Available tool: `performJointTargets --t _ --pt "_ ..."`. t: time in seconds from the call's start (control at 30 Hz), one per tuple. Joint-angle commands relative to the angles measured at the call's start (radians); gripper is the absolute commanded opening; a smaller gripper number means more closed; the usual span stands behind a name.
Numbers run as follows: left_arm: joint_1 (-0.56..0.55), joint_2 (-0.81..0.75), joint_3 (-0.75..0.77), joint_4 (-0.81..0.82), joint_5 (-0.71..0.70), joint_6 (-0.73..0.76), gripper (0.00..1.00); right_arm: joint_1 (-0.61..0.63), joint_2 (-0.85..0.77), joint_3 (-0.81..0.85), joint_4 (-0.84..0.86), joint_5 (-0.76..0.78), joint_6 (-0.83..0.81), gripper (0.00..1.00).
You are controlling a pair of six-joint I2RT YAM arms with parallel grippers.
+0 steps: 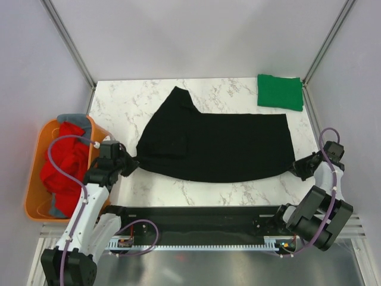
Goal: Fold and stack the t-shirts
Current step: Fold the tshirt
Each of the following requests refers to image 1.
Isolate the left aluminium frame post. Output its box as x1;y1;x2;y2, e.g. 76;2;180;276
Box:
41;0;98;90

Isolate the orange plastic basket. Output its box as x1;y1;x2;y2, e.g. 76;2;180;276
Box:
24;116;110;223

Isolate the white slotted cable duct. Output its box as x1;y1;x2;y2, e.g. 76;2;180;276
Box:
105;237;290;253

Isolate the aluminium frame post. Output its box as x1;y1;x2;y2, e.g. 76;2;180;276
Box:
302;0;357;87
41;0;98;90

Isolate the black t shirt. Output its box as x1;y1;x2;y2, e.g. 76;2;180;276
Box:
136;87;295;183

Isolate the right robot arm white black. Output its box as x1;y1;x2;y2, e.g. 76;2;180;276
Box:
272;141;354;251

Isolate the folded green t shirt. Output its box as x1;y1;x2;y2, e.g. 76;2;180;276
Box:
257;74;304;111

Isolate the grey t shirt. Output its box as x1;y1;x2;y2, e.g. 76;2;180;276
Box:
49;112;93;218

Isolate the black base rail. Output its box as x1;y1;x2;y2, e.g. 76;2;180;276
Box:
103;205;292;245

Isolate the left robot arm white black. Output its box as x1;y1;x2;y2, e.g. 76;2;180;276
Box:
40;141;139;285

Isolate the red t shirt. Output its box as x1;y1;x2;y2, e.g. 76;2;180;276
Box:
40;122;92;217

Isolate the right aluminium frame post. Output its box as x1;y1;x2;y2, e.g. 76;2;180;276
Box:
302;0;357;87

